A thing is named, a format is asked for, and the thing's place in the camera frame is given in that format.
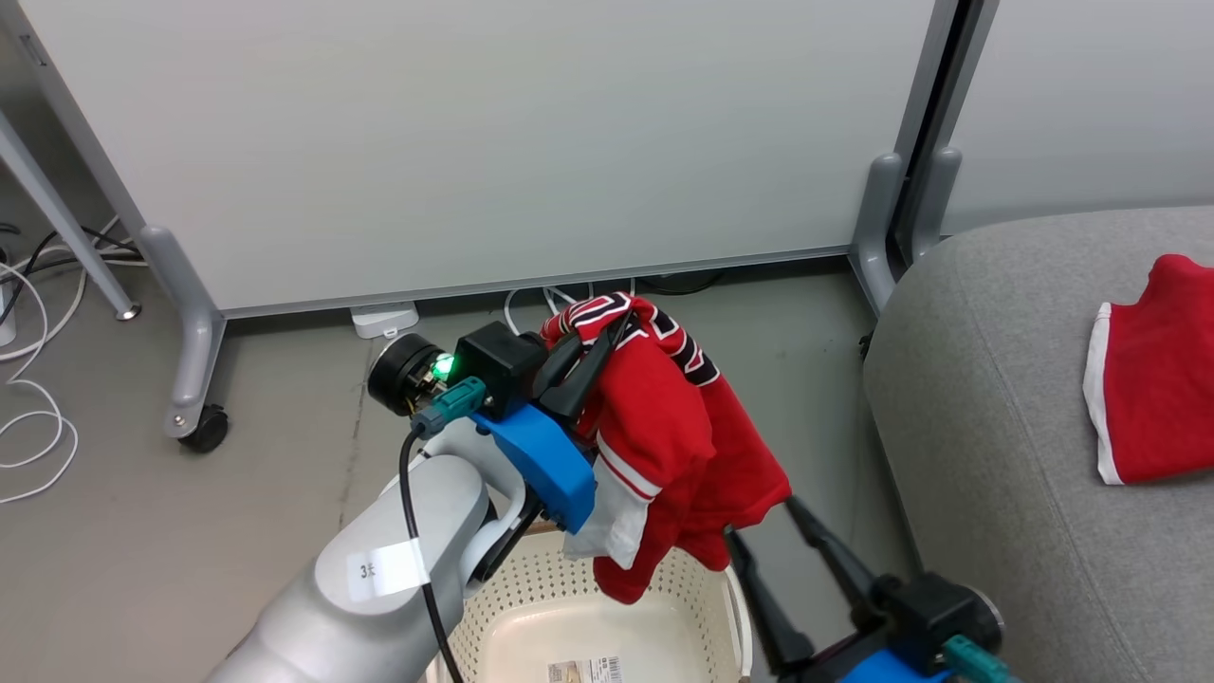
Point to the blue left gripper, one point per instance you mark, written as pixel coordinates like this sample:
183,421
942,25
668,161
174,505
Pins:
541,460

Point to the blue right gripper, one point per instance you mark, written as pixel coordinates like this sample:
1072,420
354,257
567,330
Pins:
882,655

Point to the red jersey with lettering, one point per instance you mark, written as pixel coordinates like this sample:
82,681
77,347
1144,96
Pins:
664,427

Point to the red shorts with white trim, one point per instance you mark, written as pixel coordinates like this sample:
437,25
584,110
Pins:
1157,379

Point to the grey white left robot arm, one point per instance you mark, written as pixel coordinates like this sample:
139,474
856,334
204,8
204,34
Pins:
379,569

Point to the grey fabric sofa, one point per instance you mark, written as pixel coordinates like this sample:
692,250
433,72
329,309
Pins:
996,427

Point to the white power adapter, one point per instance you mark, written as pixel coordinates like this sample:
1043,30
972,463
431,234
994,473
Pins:
384,321

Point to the paper label in basket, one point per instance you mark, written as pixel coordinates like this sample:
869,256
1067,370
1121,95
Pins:
585,671

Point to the cream perforated laundry basket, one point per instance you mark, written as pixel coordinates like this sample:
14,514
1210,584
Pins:
569,607

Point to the wide white partition panel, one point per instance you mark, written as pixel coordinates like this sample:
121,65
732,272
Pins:
474,142

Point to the black caster wheel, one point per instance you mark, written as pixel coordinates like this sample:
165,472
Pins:
207,432

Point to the grey metal table leg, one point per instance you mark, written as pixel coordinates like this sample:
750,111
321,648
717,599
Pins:
52,204

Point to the narrow white partition panel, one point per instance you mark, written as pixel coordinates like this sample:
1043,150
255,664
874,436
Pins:
1091,95

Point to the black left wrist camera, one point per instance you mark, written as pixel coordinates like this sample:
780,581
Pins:
493,365

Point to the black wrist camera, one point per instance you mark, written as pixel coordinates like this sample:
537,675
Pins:
934,612
493,365

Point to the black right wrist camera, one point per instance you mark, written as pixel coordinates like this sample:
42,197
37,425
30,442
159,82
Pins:
934,612

